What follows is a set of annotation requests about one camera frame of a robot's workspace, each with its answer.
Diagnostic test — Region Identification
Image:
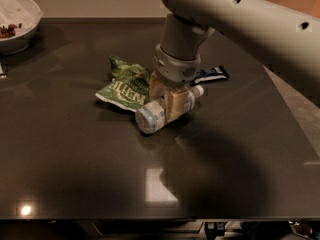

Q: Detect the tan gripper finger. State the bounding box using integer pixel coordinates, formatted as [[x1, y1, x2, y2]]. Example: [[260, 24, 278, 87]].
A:
[[149, 71, 166, 100], [164, 86, 189, 122]]

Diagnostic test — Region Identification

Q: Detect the blue label plastic bottle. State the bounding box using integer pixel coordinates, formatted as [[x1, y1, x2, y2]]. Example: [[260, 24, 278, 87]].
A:
[[135, 85, 204, 134]]

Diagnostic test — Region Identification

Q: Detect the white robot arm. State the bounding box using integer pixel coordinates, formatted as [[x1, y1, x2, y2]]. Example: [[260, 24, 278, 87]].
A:
[[154, 0, 320, 105]]

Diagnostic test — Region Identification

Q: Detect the green jalapeno chip bag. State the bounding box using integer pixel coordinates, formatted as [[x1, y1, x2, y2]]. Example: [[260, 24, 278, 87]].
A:
[[95, 56, 150, 112]]

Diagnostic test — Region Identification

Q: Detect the dark blue snack bar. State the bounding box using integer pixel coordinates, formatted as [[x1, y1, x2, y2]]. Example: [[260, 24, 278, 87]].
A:
[[190, 65, 230, 86]]

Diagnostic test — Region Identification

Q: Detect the white bowl with fruit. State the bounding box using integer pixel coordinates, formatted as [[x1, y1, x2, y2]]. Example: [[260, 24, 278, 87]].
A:
[[0, 0, 43, 55]]

